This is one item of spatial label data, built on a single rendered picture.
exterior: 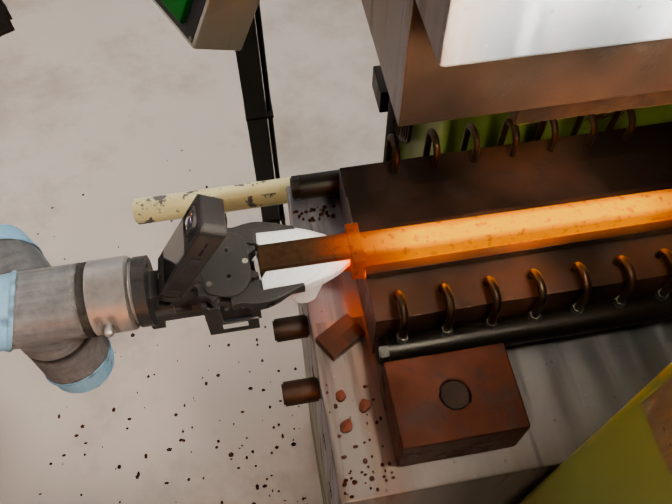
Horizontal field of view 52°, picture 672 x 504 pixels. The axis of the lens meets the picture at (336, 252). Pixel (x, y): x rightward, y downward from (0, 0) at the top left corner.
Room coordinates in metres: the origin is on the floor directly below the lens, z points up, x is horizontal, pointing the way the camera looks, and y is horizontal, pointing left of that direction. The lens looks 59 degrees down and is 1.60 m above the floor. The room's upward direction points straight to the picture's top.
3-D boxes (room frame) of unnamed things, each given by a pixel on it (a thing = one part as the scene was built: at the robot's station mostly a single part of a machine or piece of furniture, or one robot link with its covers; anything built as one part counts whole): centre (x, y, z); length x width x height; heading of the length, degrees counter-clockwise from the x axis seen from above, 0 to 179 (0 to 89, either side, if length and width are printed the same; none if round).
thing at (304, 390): (0.26, 0.04, 0.87); 0.04 x 0.03 x 0.03; 100
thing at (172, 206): (0.71, 0.13, 0.62); 0.44 x 0.05 x 0.05; 100
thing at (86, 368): (0.32, 0.30, 0.89); 0.11 x 0.08 x 0.11; 42
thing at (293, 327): (0.34, 0.05, 0.87); 0.04 x 0.03 x 0.03; 100
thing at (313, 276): (0.33, 0.03, 0.98); 0.09 x 0.03 x 0.06; 97
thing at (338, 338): (0.30, 0.00, 0.92); 0.04 x 0.03 x 0.01; 131
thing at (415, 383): (0.22, -0.11, 0.95); 0.12 x 0.09 x 0.07; 100
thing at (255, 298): (0.32, 0.07, 1.00); 0.09 x 0.05 x 0.02; 97
